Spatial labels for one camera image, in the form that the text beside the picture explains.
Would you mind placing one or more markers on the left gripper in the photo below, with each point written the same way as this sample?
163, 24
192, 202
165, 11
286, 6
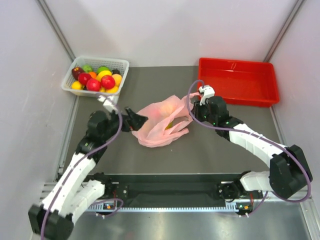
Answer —
134, 121

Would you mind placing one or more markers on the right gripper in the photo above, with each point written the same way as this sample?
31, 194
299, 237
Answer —
197, 109

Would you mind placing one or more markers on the pink plastic bag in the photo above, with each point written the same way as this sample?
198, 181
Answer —
154, 134

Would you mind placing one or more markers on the green yellow mango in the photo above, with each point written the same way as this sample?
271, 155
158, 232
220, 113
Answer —
170, 125

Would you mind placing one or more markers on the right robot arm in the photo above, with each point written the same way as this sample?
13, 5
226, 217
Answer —
262, 155

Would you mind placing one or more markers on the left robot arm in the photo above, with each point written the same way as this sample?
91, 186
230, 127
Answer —
55, 217

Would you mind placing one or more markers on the yellow fruit basket front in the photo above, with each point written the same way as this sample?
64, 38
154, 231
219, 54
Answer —
109, 91

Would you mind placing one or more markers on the orange fruit in basket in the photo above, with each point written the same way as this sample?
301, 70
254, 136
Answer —
118, 79

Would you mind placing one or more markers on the dark red fruit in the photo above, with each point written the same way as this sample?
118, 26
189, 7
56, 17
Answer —
76, 71

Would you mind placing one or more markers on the red apple right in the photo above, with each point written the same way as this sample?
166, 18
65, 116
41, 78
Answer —
107, 82

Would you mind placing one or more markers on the red apple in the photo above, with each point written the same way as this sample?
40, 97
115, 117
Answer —
93, 85
83, 78
107, 82

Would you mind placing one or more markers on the red plastic tray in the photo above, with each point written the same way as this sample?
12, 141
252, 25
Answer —
240, 82

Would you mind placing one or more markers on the dark plum in basket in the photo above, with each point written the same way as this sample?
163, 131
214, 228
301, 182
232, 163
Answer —
115, 71

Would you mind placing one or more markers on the red apple middle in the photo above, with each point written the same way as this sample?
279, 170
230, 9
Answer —
93, 85

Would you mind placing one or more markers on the white perforated basket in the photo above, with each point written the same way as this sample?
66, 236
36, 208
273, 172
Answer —
95, 62

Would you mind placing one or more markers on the yellow banana in basket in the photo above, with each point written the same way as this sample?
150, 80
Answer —
102, 74

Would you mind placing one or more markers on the green lime right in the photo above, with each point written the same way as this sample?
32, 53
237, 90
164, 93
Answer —
102, 68

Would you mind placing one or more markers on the small orange tangerine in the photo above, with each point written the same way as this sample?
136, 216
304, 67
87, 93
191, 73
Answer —
93, 74

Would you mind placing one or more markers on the red apple left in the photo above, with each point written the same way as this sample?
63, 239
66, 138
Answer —
83, 78

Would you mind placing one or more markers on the yellow lemon in basket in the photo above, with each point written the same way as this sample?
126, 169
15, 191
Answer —
76, 85

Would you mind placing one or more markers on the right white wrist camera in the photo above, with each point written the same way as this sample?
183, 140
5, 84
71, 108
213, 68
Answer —
206, 92

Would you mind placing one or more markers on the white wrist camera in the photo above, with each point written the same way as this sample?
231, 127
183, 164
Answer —
206, 92
109, 102

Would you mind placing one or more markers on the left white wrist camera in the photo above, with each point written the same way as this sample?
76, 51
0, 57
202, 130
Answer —
109, 102

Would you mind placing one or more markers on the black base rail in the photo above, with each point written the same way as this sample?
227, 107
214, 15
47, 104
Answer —
182, 190

